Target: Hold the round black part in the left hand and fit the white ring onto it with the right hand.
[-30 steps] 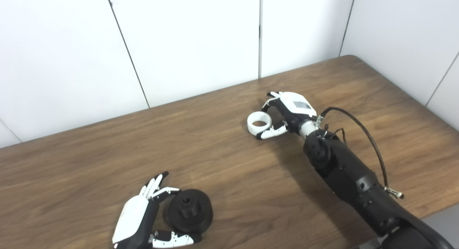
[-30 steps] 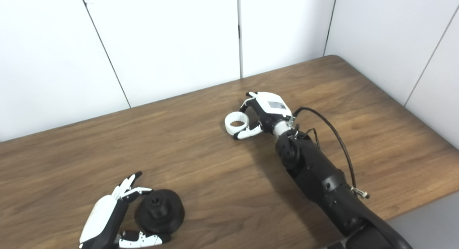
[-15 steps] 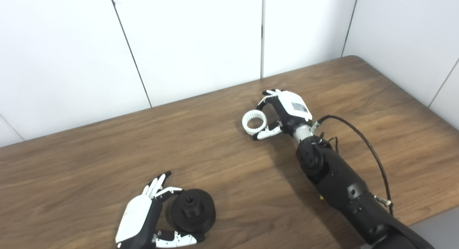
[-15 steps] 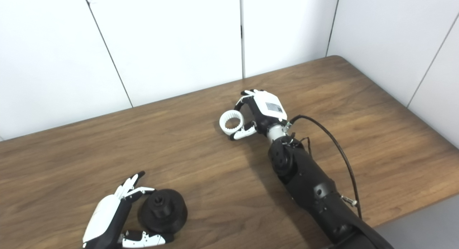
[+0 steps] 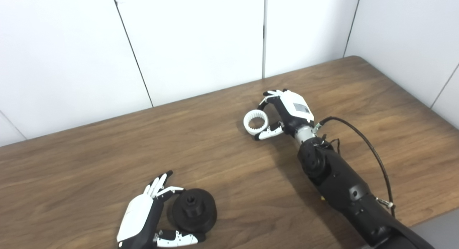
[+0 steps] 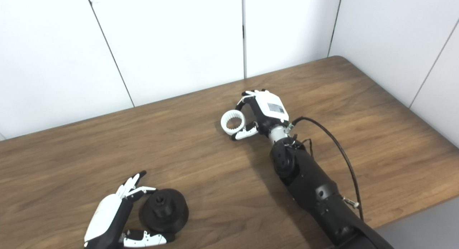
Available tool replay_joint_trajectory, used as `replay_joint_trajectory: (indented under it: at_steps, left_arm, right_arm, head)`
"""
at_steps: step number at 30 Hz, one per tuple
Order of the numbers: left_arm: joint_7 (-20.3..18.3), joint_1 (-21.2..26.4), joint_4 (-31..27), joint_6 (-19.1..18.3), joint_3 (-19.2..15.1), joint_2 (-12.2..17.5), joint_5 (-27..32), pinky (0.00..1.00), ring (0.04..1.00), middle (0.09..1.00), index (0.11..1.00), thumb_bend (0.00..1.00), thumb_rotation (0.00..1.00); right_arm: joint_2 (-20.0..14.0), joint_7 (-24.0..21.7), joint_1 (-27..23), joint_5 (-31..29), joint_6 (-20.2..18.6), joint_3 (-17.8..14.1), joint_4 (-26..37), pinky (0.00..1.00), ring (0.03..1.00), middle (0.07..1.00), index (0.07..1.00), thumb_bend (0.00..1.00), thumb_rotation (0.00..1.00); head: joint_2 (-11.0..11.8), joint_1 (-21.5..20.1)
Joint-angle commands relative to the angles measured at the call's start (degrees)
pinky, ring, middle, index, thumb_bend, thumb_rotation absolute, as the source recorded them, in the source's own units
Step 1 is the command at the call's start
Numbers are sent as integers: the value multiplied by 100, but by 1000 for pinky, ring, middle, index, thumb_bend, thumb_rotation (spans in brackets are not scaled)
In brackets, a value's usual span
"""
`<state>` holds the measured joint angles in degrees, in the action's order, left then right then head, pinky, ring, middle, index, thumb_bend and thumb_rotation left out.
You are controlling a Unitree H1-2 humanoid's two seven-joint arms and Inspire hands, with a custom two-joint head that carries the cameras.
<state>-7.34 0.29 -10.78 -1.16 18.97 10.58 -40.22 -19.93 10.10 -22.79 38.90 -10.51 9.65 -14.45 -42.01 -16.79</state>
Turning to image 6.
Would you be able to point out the white and black right hand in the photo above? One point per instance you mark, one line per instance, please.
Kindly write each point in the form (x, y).
(269, 109)

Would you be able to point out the white and black left hand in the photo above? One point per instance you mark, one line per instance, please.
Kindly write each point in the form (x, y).
(105, 216)

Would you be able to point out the round black part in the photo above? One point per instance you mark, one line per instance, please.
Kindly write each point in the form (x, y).
(165, 209)

